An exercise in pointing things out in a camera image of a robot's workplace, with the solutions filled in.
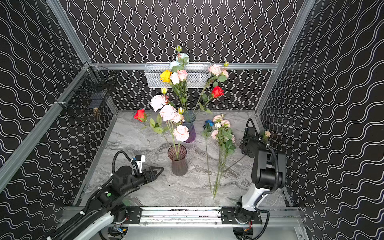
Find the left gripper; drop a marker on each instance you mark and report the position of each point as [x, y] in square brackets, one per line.
[146, 175]

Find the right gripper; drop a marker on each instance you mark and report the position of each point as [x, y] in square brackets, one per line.
[249, 154]

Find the pink spray flower stem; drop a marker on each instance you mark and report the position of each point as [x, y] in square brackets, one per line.
[223, 134]

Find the dark pink glass vase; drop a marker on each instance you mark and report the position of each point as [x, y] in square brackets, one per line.
[178, 160]

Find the small red rose stem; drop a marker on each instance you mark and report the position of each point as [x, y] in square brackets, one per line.
[139, 115]

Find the large pink peony spray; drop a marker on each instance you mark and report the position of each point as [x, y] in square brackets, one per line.
[157, 102]

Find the large red rose stem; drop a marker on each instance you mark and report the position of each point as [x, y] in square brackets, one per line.
[206, 99]

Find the blue purple glass vase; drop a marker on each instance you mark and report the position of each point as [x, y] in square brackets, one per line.
[190, 118]

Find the pink peony spray stem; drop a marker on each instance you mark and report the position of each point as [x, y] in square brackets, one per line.
[218, 74]

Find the pink rosebud stem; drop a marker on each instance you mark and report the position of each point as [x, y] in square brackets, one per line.
[183, 88]

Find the cream white rose stem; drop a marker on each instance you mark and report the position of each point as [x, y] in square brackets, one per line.
[175, 85]

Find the yellow rose stem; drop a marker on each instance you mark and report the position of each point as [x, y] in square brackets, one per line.
[165, 77]

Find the white flower stem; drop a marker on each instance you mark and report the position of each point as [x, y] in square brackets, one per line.
[181, 61]

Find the pink spray with red bud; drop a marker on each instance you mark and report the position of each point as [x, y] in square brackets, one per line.
[264, 136]

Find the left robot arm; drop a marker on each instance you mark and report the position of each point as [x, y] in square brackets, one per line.
[105, 206]

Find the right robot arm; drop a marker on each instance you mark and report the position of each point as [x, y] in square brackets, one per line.
[268, 174]

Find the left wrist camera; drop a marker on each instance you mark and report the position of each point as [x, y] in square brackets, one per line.
[140, 160]

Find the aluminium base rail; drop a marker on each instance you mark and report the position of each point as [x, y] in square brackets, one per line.
[205, 217]

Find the white mesh wall basket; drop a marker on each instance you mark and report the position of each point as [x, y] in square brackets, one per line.
[195, 74]

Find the black wire wall basket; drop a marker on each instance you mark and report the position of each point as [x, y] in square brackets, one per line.
[88, 100]

